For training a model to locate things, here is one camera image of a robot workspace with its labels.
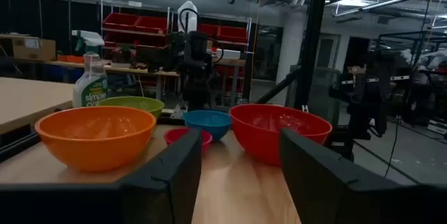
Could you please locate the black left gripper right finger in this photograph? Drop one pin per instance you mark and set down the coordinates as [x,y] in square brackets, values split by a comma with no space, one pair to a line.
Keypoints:
[324,189]

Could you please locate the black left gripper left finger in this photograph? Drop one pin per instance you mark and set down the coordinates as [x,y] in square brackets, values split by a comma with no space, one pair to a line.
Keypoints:
[164,189]

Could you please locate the large red plastic bowl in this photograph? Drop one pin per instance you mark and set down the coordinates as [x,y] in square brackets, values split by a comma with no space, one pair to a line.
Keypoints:
[258,136]

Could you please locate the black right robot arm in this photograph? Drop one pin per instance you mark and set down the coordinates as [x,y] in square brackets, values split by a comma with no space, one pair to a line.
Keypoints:
[195,74]

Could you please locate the raised wooden shelf board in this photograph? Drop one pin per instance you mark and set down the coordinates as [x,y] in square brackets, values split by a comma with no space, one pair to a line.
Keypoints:
[28,98]

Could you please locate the small pink plastic bowl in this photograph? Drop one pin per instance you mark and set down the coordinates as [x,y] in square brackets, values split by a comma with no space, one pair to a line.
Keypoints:
[174,136]

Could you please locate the blue plastic bowl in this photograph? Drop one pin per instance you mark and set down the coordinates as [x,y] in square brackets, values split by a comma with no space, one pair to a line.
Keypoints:
[207,126]

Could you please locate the large orange plastic bowl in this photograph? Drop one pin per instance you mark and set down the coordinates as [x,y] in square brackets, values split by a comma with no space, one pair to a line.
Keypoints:
[94,147]

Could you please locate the green plastic bowl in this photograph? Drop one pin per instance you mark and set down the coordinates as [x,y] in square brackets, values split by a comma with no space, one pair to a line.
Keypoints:
[139,103]

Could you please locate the Simple Green spray bottle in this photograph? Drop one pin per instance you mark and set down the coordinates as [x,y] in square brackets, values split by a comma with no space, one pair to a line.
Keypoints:
[90,88]

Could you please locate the wooden workbench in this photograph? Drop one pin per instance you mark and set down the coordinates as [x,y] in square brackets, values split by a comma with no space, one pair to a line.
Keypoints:
[122,69]

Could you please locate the white box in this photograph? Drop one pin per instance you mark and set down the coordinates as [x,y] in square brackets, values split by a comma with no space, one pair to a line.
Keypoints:
[228,54]

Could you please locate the orange bin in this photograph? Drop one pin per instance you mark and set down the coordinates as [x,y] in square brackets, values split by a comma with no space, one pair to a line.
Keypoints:
[70,59]

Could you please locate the red storage bin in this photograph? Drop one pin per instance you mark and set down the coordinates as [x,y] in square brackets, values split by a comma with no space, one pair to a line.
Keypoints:
[120,21]
[232,34]
[152,25]

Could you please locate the cardboard box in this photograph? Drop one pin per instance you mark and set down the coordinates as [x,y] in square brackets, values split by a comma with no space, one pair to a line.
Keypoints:
[33,49]

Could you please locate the ceiling light tube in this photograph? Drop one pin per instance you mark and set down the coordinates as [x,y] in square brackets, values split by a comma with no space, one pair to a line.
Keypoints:
[391,1]

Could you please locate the black rig frame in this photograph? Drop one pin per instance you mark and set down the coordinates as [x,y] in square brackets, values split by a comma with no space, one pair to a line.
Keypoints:
[312,42]

